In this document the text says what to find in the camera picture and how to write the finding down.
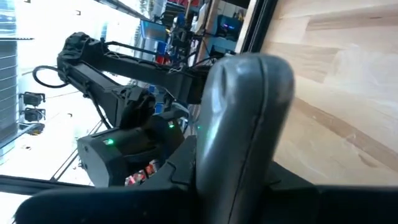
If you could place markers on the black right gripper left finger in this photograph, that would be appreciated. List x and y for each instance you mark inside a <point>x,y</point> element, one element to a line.
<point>224,124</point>

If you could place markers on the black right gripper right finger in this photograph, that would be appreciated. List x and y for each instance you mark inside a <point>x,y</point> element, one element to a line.
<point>276,93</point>

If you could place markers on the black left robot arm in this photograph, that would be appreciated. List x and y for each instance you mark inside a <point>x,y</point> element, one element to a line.
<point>124,68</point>

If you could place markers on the blue lit monitor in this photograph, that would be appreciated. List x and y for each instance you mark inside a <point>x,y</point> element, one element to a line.
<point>154,31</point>

